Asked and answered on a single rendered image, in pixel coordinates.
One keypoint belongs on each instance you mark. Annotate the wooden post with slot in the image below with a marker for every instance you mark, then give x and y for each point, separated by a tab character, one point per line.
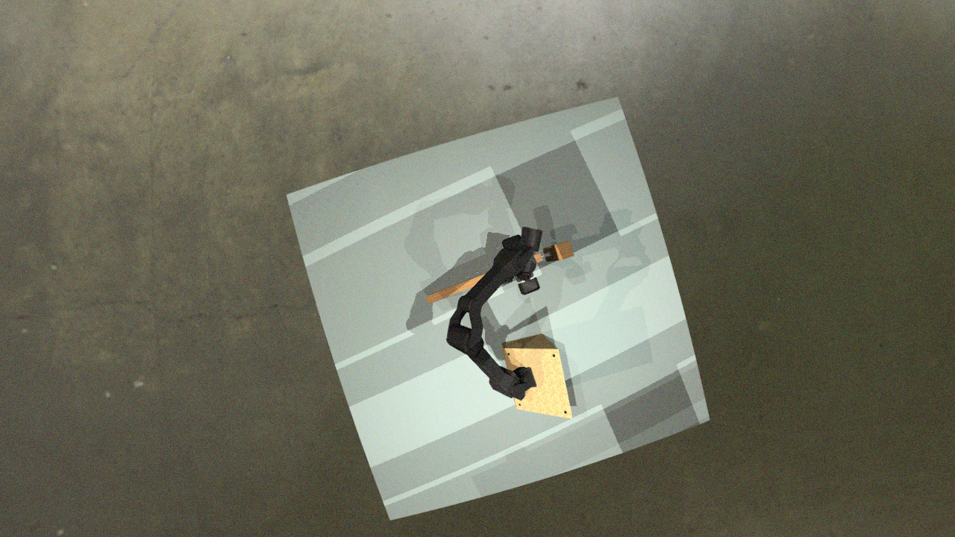
559	251

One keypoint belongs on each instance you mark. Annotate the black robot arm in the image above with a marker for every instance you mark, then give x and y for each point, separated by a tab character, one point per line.
510	261

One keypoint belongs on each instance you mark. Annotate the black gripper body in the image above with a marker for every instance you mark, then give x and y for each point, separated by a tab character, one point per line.
528	286

